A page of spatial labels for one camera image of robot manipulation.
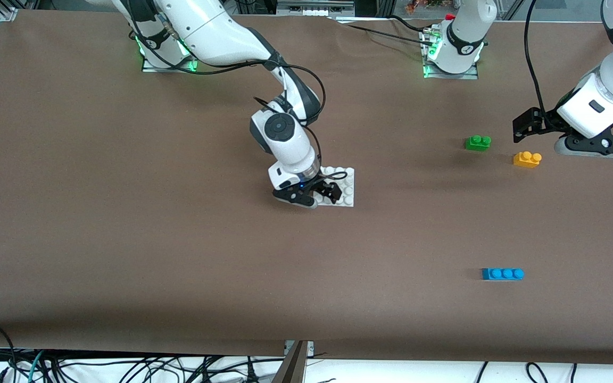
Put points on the yellow two-stud block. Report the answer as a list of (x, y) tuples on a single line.
[(525, 160)]

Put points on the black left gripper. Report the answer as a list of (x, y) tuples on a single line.
[(548, 119)]

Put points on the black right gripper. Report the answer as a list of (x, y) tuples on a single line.
[(321, 186)]

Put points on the silver metal frame piece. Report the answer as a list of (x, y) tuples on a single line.
[(312, 9)]

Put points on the dark table support beam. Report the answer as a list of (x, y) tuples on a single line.
[(290, 369)]

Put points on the white studded base plate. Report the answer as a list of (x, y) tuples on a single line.
[(347, 192)]

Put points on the brown table cover sheet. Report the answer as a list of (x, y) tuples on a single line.
[(306, 276)]

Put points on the orange background object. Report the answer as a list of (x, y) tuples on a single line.
[(415, 5)]

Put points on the blue three-stud block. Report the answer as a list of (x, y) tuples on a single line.
[(503, 274)]

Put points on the green two-stud block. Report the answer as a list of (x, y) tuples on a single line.
[(478, 143)]

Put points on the silver bolted edge bracket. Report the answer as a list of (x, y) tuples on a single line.
[(309, 348)]

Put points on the silver corner bracket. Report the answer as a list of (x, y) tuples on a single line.
[(6, 15)]

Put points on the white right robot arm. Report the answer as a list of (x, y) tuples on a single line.
[(216, 37)]

